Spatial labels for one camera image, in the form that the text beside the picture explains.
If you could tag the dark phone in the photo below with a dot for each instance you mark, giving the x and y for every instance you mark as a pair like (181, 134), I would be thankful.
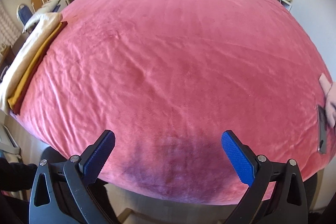
(322, 134)

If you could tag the bed with pink blanket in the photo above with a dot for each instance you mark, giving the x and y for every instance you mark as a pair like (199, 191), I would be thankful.
(170, 56)

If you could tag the folded mustard yellow garment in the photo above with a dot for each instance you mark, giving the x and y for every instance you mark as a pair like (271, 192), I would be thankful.
(34, 64)

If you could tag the pink knitted sweater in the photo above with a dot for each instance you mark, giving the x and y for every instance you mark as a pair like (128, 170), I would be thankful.
(331, 103)

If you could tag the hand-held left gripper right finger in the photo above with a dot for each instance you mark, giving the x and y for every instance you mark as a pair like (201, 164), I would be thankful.
(237, 158)

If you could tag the blue folding chair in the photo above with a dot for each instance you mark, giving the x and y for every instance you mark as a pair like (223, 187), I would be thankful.
(26, 14)

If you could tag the silver pillow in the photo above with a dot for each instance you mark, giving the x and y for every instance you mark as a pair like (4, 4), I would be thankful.
(39, 16)

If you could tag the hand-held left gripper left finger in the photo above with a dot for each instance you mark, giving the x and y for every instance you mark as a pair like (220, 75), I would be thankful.
(101, 154)

